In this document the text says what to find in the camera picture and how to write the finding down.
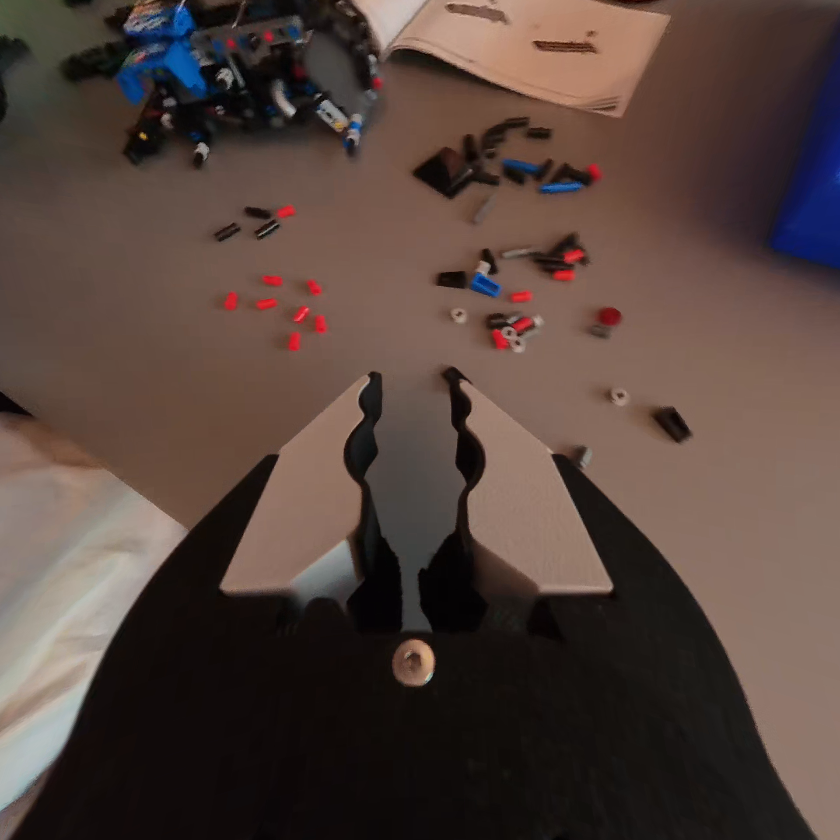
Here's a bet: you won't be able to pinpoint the scattered mixed lego pieces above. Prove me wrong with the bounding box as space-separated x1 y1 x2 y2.
437 233 590 355

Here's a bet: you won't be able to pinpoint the partly built lego truck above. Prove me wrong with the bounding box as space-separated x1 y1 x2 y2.
62 0 386 169

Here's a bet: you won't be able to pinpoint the pile of black lego pieces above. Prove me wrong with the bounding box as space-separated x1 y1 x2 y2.
413 117 603 225

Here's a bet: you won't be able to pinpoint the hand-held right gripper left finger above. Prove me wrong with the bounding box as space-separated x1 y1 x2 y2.
220 371 404 634

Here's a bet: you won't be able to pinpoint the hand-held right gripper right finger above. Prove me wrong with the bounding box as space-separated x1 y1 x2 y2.
419 366 614 632

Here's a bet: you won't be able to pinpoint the blue plastic bin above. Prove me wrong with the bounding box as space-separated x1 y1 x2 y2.
769 26 840 270

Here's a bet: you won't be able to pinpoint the black angled lego piece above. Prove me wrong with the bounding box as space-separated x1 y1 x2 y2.
653 406 693 445

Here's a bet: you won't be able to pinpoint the cluster of red lego pins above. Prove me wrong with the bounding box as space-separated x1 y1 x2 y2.
223 274 328 353

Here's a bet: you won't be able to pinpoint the lego instruction booklet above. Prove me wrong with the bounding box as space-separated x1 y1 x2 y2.
354 0 672 118

